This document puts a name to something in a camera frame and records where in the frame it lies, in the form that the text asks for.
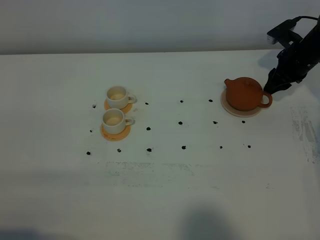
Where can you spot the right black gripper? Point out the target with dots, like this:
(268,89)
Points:
(293,65)

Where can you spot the brown clay teapot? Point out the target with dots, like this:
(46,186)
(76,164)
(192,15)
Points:
(246,94)

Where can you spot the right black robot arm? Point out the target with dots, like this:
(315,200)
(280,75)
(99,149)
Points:
(315,32)

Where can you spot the cream teapot coaster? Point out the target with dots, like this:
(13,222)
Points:
(235,112)

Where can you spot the rear orange coaster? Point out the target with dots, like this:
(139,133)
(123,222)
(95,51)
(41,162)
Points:
(125,110)

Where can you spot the orange coaster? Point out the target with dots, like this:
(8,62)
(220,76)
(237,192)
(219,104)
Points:
(115,137)
(125,110)

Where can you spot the rear white teacup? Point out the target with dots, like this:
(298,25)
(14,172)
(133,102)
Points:
(118,97)

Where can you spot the white teacup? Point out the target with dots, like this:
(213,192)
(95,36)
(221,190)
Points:
(114,121)
(118,97)

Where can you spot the front orange coaster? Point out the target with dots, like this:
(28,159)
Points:
(115,137)

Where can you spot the front white teacup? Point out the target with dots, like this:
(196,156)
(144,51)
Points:
(114,121)

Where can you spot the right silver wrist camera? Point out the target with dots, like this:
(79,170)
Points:
(284,33)

